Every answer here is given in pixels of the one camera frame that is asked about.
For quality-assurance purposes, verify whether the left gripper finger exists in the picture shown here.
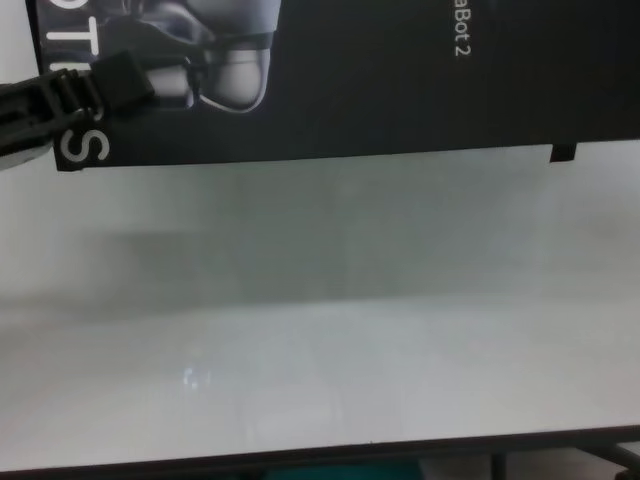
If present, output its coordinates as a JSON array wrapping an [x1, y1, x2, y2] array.
[[0, 142, 55, 173], [0, 51, 156, 152]]

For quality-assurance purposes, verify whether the black table frame bar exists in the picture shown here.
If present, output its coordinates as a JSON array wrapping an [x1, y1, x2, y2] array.
[[582, 442, 640, 480]]

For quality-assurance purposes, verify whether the black robot print poster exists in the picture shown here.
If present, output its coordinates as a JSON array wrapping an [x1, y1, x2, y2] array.
[[28, 0, 640, 173]]

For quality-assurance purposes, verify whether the black tape strip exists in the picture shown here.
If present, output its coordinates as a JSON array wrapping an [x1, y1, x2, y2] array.
[[548, 142, 579, 165]]

